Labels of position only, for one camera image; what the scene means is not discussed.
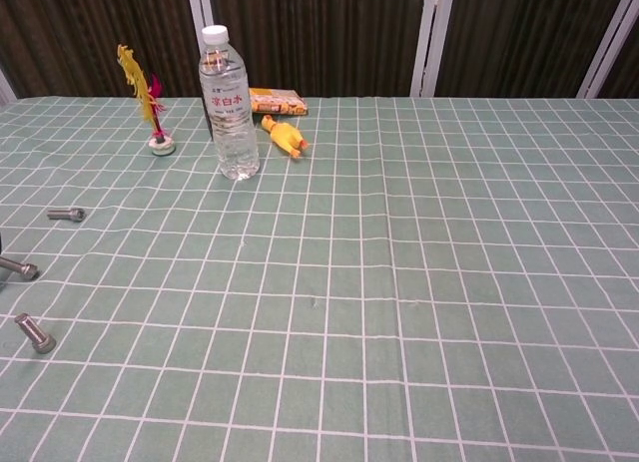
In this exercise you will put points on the steel bolt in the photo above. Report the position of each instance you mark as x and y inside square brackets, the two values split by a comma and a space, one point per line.
[21, 268]
[66, 213]
[35, 333]

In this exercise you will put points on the green checked tablecloth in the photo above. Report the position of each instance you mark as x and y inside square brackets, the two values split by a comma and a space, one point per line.
[374, 282]

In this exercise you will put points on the yellow rubber chicken toy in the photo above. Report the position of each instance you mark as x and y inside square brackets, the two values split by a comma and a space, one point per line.
[284, 135]

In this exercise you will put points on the yellow black snack box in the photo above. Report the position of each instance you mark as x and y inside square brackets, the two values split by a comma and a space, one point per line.
[277, 102]

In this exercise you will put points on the clear plastic water bottle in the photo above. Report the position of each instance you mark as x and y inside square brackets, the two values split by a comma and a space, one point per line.
[230, 118]

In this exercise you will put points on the yellow pink feather shuttlecock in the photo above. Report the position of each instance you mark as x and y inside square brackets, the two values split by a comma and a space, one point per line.
[137, 83]

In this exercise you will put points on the white partition frame post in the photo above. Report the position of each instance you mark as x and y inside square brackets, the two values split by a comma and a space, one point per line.
[432, 38]
[606, 48]
[198, 8]
[4, 85]

